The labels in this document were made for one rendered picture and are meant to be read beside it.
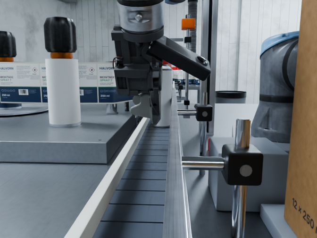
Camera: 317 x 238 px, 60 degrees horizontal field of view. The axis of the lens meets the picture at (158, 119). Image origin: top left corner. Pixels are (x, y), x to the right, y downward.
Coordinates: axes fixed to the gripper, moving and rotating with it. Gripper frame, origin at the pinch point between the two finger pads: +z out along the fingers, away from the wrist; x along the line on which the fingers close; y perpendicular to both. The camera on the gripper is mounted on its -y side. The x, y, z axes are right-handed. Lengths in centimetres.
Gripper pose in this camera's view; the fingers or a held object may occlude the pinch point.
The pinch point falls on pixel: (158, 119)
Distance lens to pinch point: 58.7
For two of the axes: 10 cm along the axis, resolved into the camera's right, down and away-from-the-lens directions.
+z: 0.3, 7.7, 6.4
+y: -10.0, -0.1, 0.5
